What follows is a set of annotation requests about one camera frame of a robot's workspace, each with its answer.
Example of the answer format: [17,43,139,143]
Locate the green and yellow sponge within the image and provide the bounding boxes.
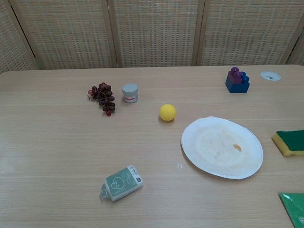
[271,129,304,157]

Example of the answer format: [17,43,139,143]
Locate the white paper plate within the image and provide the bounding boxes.
[180,116,264,181]

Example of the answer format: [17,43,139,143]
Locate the yellow ball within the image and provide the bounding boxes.
[159,104,177,122]

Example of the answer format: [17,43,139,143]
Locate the small grey lidded jar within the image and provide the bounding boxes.
[122,83,140,104]

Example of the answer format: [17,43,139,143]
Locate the dark red grape bunch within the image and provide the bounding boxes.
[86,82,116,117]

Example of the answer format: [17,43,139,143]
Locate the green tissue pack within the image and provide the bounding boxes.
[98,165,144,202]

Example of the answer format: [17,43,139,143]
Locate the woven bamboo folding screen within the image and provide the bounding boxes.
[0,0,304,74]

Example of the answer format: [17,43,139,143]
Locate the blue toy building block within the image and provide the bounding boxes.
[225,71,250,94]

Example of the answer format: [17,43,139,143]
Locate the purple toy building block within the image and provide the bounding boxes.
[229,66,243,84]

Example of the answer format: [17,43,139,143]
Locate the white round table grommet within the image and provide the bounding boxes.
[260,71,281,82]

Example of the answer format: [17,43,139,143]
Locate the green flat packet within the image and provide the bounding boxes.
[278,191,304,228]

